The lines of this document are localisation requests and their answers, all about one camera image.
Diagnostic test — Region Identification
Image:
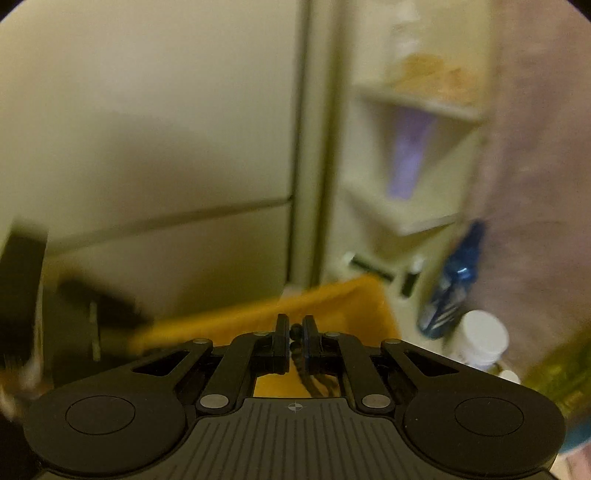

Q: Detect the orange plastic tray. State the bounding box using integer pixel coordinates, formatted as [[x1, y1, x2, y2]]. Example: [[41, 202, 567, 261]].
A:
[[128, 275, 399, 398]]

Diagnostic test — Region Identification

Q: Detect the dark green lying tube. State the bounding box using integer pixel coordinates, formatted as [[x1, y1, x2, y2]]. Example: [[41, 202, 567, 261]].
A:
[[342, 252, 396, 283]]

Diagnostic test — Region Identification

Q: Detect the small dark roller bottle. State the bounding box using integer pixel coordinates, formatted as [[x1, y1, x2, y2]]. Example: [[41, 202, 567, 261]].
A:
[[401, 255, 425, 299]]

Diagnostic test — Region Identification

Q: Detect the blue spray bottle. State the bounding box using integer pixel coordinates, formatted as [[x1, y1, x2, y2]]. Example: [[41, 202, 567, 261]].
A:
[[418, 220, 486, 339]]

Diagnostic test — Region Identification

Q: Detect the white cream jar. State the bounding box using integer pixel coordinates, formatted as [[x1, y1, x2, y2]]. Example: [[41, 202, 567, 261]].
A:
[[445, 310, 510, 371]]

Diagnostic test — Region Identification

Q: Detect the small green white jar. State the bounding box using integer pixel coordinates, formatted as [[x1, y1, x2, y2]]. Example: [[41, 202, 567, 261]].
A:
[[497, 369, 521, 384]]

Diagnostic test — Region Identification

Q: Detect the mauve hanging towel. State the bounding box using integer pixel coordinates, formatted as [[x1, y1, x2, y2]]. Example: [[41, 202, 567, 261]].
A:
[[468, 1, 590, 372]]

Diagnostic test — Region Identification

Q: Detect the green spray bottle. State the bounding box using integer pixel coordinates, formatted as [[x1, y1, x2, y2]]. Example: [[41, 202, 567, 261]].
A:
[[523, 327, 590, 421]]

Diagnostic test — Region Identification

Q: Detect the lavender tube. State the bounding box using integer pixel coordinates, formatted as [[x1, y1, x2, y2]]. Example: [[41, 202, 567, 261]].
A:
[[388, 107, 437, 200]]

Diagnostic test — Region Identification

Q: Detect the cream corner shelf unit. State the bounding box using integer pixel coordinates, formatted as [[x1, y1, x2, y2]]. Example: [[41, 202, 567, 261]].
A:
[[321, 1, 493, 286]]

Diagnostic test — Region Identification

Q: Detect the tan box on top shelf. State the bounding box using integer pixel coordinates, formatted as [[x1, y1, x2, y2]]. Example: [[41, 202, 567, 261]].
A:
[[394, 53, 479, 105]]

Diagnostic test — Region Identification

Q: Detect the white bottle on top shelf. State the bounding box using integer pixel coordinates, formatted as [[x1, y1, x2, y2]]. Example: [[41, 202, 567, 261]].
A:
[[389, 1, 422, 62]]

